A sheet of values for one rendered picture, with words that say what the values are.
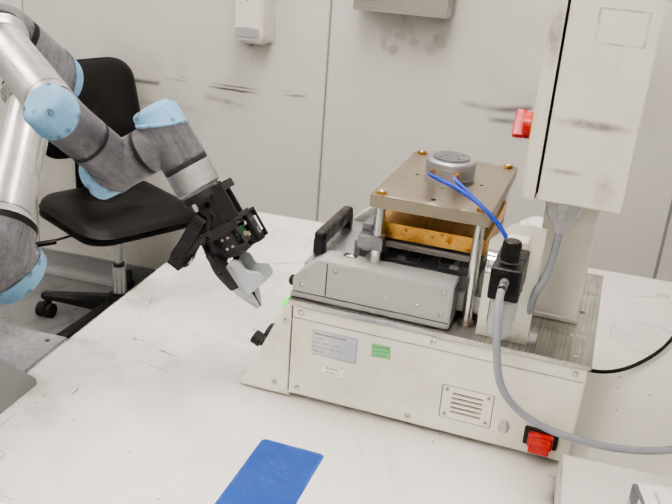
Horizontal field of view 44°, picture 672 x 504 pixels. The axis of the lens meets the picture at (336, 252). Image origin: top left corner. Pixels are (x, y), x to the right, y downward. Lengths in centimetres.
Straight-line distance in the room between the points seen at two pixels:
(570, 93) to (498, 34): 169
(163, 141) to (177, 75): 182
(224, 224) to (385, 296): 28
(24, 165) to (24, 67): 21
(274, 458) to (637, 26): 76
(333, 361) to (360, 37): 173
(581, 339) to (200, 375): 62
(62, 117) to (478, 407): 75
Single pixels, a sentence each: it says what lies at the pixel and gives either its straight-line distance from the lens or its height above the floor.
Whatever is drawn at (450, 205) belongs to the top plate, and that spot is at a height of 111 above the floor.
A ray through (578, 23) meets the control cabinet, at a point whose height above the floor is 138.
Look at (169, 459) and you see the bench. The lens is 124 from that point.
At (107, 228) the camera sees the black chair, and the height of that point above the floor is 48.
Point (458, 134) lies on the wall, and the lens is 286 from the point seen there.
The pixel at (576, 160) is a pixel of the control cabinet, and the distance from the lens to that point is 113.
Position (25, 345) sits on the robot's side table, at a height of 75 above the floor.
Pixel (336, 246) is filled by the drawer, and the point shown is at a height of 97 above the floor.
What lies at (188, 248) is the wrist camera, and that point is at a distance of 137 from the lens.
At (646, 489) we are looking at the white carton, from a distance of 112.
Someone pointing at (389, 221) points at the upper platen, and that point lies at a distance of 127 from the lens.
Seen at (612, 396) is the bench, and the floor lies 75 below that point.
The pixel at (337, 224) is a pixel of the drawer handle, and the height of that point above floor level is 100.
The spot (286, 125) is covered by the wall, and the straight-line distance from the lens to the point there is 301.
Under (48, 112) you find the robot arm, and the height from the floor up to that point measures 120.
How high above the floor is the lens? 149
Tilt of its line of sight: 23 degrees down
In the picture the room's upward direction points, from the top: 4 degrees clockwise
